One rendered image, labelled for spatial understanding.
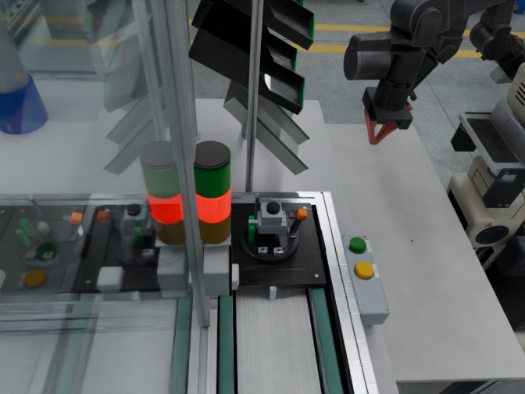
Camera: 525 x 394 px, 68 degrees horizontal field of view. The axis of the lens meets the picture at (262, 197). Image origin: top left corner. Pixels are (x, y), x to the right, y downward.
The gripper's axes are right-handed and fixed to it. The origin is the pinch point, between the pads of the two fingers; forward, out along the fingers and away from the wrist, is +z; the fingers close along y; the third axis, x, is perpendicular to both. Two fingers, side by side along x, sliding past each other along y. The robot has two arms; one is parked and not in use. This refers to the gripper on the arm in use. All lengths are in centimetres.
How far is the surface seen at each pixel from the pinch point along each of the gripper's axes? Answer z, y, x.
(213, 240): -2.2, 26.6, -31.5
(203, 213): -8.0, 26.3, -32.8
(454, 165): 119, -126, 125
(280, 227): 19.6, 7.0, -17.5
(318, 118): 37, -59, 5
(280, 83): 2.7, -24.6, -16.5
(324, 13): 118, -359, 75
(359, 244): 26.6, 6.4, 2.8
